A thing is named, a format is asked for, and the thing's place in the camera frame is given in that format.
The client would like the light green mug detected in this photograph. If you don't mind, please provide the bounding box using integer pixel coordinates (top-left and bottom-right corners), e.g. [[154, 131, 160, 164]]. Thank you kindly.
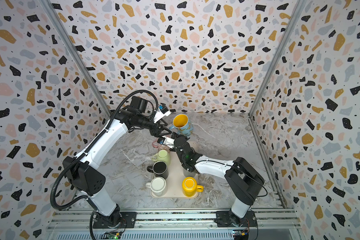
[[151, 150, 171, 166]]

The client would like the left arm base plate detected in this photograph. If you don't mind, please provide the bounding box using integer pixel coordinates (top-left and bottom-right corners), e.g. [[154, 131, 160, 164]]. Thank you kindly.
[[93, 212, 137, 229]]

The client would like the black corrugated cable hose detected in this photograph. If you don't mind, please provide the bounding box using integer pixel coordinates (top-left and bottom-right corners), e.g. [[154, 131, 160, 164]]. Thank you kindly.
[[50, 89, 160, 211]]

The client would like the pink patterned mug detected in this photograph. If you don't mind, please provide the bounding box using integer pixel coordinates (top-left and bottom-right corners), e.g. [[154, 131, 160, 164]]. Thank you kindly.
[[152, 140, 172, 153]]

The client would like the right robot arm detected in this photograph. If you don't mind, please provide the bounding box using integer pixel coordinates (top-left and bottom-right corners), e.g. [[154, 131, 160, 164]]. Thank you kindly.
[[171, 133, 265, 227]]

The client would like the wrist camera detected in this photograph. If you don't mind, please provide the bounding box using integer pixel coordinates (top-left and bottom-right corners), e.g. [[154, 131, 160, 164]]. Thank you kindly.
[[157, 137, 175, 149], [153, 104, 171, 123]]

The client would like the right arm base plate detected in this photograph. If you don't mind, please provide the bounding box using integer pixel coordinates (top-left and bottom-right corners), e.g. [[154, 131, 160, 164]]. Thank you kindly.
[[215, 210, 258, 228]]

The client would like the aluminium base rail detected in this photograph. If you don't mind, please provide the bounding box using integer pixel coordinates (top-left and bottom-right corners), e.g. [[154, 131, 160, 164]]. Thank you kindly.
[[45, 209, 305, 240]]

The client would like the grey mug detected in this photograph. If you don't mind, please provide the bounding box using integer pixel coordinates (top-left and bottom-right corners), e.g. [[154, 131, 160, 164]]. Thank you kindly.
[[183, 169, 198, 178]]

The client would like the light blue yellow-inside mug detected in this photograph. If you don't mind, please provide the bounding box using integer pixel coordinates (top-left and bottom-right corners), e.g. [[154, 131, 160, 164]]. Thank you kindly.
[[169, 114, 194, 137]]

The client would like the black mug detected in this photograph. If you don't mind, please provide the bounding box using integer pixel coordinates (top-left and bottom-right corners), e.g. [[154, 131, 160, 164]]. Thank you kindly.
[[147, 161, 169, 180]]

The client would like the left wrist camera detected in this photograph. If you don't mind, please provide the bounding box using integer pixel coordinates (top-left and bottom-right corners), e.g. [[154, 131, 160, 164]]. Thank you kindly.
[[153, 104, 171, 123]]

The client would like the white mug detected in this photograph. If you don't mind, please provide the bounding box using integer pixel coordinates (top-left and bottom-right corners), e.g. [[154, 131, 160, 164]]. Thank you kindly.
[[146, 177, 168, 197]]

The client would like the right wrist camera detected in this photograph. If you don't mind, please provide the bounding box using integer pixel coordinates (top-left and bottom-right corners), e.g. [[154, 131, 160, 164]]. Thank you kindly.
[[157, 137, 175, 149]]

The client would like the yellow mug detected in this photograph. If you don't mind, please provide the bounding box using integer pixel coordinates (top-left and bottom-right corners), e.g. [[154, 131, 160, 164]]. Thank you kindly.
[[182, 177, 204, 197]]

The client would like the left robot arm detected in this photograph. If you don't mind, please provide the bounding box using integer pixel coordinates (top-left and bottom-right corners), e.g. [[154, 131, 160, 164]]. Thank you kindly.
[[63, 96, 171, 228]]

